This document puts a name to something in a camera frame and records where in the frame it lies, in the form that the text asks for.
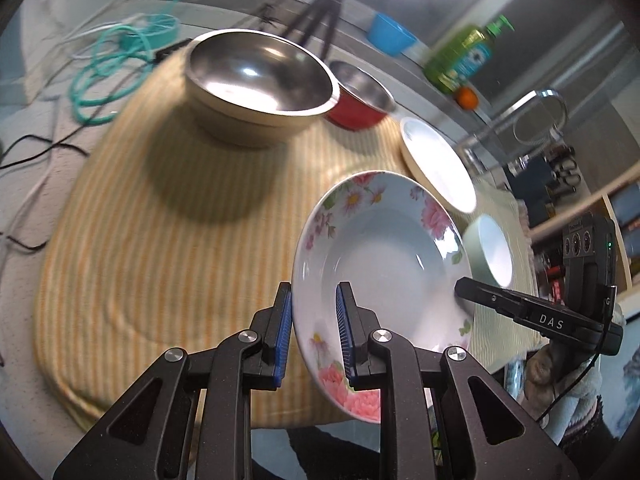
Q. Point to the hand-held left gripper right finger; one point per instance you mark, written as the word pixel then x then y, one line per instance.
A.
pixel 345 330

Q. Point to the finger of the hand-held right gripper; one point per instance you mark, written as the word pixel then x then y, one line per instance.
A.
pixel 487 297

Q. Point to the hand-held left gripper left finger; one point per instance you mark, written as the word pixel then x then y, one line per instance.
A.
pixel 282 330

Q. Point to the floral white plate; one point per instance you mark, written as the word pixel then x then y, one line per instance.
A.
pixel 390 260

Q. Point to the white plate beige outside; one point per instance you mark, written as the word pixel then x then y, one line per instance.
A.
pixel 435 160

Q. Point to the red steel-lined bowl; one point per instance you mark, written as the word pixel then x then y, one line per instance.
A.
pixel 350 110

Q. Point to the person's right forearm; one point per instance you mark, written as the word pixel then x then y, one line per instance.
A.
pixel 585 400

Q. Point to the person's right hand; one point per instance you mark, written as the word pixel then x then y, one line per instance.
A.
pixel 540 367

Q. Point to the small pale green bowl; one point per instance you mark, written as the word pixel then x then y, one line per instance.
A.
pixel 492 252

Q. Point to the wooden shelf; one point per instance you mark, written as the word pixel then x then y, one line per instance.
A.
pixel 607 210

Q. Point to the dark blue knife block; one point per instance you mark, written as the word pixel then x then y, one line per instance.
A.
pixel 532 190

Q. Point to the yellow striped cloth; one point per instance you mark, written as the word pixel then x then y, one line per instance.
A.
pixel 150 235

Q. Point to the chrome kitchen faucet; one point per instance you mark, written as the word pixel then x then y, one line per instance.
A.
pixel 495 122

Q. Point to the orange fruit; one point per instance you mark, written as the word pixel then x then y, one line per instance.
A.
pixel 466 98

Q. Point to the green dish soap bottle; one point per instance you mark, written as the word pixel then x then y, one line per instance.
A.
pixel 460 57

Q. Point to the large steel bowl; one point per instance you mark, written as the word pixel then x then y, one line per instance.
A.
pixel 250 70

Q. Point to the blue plastic cup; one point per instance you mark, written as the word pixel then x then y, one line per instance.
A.
pixel 390 35

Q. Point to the black tripod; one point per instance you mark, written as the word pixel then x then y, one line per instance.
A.
pixel 330 5

